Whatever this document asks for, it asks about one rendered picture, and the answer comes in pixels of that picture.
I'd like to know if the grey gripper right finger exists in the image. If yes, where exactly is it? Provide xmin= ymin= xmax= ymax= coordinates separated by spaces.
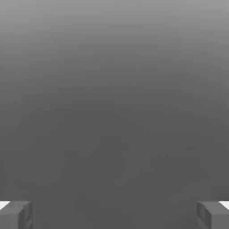
xmin=196 ymin=200 xmax=229 ymax=229

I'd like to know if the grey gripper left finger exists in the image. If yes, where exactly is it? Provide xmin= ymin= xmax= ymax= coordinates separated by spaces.
xmin=0 ymin=200 xmax=34 ymax=229

